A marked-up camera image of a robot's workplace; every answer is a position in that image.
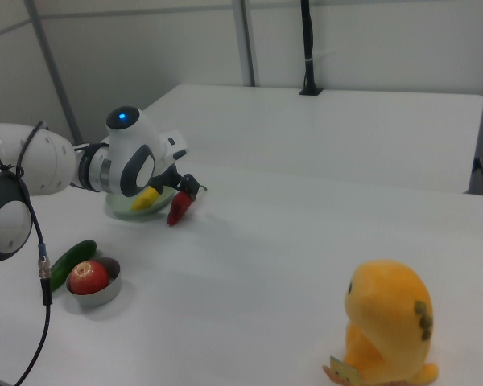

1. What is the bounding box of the red chili pepper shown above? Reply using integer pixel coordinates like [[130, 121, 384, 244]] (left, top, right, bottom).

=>
[[166, 191, 199, 228]]

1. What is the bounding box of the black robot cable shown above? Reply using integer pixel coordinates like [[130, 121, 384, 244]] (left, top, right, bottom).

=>
[[0, 120, 54, 386]]

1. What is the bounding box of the grey aluminium frame post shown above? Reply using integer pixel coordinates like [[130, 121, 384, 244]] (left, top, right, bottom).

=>
[[231, 0, 261, 88], [23, 0, 84, 146]]

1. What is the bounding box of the red apple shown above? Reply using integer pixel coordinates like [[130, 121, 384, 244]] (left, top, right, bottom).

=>
[[69, 260, 109, 295]]

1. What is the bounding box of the black wall cable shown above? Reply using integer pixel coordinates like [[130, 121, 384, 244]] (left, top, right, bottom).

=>
[[472, 158, 483, 196]]

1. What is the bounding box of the black pole with clamp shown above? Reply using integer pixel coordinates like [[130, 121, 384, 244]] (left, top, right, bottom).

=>
[[299, 0, 323, 97]]

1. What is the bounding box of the round metal bowl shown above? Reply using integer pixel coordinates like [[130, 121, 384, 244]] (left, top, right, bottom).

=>
[[65, 257, 122, 309]]

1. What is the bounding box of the green cucumber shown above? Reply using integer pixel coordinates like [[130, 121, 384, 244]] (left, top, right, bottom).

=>
[[49, 239, 97, 293]]

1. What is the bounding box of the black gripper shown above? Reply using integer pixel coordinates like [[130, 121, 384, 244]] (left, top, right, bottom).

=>
[[151, 163, 209, 199]]

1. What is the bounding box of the yellow plush toy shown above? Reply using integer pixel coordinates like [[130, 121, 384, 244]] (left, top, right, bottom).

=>
[[341, 259, 440, 386]]

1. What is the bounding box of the pale green plastic plate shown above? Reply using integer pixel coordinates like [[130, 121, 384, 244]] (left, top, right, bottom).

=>
[[104, 185, 176, 222]]

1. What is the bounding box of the yellow paper toy tag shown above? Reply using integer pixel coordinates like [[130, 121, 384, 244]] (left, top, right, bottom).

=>
[[322, 355, 361, 384]]

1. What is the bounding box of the yellow toy banana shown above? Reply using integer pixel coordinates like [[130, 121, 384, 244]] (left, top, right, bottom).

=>
[[130, 186, 160, 212]]

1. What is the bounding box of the white table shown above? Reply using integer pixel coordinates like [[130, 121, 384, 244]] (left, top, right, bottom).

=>
[[98, 83, 483, 195]]

